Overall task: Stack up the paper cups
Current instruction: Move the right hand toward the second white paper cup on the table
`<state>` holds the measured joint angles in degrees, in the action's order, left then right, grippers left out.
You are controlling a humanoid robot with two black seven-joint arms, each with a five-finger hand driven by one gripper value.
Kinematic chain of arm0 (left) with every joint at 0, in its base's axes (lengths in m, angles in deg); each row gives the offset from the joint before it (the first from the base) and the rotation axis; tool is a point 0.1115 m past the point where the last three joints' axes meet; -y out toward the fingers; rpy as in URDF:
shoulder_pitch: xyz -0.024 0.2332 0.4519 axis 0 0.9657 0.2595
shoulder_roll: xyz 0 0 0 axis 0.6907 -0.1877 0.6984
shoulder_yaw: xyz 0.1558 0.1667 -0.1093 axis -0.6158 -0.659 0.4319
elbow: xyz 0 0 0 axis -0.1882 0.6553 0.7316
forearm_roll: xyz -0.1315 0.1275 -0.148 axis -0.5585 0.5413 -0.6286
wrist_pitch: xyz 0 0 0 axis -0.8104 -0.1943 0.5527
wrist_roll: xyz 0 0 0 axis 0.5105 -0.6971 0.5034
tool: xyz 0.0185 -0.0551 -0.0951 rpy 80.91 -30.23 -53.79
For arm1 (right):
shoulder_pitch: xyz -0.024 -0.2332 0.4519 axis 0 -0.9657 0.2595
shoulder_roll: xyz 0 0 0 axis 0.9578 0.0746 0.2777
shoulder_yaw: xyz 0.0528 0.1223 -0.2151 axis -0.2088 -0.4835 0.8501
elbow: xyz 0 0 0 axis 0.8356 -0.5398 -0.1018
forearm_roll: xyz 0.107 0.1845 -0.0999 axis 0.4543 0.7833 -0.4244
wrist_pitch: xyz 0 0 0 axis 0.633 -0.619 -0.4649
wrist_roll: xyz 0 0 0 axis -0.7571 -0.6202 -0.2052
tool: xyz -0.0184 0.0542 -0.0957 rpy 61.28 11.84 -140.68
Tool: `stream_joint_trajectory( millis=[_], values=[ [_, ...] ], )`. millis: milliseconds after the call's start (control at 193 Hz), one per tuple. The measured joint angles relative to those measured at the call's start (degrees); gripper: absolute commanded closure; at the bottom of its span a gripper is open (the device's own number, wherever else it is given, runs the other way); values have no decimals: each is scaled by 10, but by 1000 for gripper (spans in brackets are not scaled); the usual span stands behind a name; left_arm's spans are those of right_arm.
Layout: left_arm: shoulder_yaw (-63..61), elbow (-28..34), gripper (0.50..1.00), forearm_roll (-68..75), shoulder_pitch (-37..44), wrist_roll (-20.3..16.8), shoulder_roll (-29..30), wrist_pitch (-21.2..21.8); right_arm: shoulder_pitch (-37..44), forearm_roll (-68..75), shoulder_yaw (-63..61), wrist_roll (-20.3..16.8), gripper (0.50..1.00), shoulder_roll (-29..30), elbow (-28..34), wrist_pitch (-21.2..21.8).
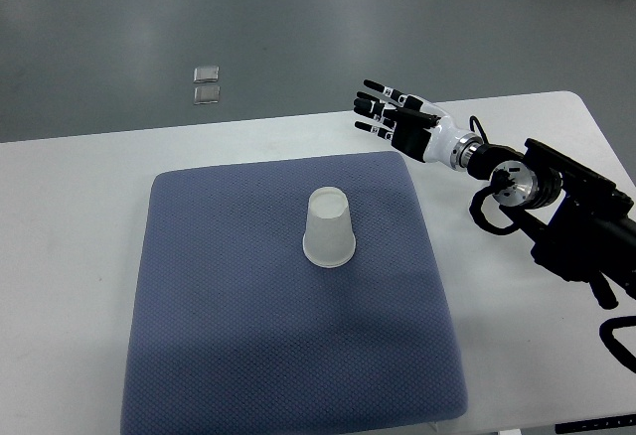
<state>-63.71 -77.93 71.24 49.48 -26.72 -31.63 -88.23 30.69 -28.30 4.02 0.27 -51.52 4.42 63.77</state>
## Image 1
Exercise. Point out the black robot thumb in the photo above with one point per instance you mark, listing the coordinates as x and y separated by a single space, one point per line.
411 117

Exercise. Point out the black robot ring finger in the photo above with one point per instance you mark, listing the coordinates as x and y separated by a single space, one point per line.
375 109

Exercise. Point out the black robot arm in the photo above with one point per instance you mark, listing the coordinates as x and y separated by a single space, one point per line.
577 219

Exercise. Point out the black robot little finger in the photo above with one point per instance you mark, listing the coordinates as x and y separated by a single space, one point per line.
378 131

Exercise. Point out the lower metal floor plate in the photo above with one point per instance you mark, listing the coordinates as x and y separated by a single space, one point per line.
206 94

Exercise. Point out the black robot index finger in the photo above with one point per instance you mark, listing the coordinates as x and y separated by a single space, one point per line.
389 92

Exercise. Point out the blue quilted cushion mat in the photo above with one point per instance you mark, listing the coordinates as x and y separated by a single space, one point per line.
235 331

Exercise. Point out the metal floor plate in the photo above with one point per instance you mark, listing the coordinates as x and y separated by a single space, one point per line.
206 94
206 74

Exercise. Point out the black strip at table edge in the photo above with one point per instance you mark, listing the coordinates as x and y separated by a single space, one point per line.
623 421

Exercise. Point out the white paper cup on mat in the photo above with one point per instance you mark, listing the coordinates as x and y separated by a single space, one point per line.
328 240

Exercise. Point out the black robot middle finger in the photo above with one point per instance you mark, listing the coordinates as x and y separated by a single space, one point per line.
361 94

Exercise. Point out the upper metal floor plate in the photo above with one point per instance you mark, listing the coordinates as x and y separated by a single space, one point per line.
206 74

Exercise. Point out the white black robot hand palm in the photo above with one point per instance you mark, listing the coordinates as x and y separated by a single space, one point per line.
443 142

